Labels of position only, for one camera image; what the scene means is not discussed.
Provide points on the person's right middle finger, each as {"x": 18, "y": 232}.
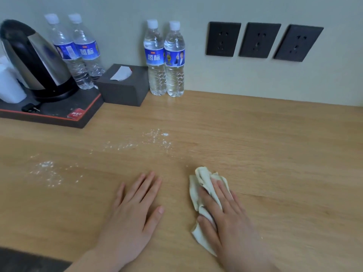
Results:
{"x": 222, "y": 194}

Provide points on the person's left middle finger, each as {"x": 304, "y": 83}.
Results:
{"x": 145, "y": 186}

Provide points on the black wall socket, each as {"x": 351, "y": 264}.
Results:
{"x": 297, "y": 43}
{"x": 223, "y": 39}
{"x": 259, "y": 40}

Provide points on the white cup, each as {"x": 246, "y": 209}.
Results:
{"x": 10, "y": 84}

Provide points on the black kettle plug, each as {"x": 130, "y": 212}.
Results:
{"x": 29, "y": 108}

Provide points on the white powder spill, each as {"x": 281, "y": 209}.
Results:
{"x": 154, "y": 135}
{"x": 46, "y": 164}

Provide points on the cream cleaning cloth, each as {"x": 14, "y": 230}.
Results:
{"x": 198, "y": 181}

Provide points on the black tray with orange edge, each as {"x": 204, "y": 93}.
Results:
{"x": 71, "y": 107}

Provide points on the steel and black electric kettle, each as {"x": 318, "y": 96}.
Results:
{"x": 39, "y": 59}

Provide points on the person's right thumb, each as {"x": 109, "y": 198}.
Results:
{"x": 207, "y": 229}

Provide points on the clear water bottle blue label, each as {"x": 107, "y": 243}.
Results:
{"x": 89, "y": 50}
{"x": 155, "y": 59}
{"x": 68, "y": 50}
{"x": 175, "y": 62}

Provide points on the person's left little finger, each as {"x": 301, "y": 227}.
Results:
{"x": 120, "y": 194}

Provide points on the person's left thumb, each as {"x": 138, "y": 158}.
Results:
{"x": 154, "y": 220}

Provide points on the white tissue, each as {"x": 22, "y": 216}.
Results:
{"x": 122, "y": 73}

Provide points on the person's right hand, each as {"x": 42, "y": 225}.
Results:
{"x": 238, "y": 240}

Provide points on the person's left forearm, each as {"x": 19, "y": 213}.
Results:
{"x": 90, "y": 262}

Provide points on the person's left hand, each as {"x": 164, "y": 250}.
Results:
{"x": 127, "y": 223}

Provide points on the dark grey tissue box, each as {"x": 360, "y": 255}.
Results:
{"x": 124, "y": 92}

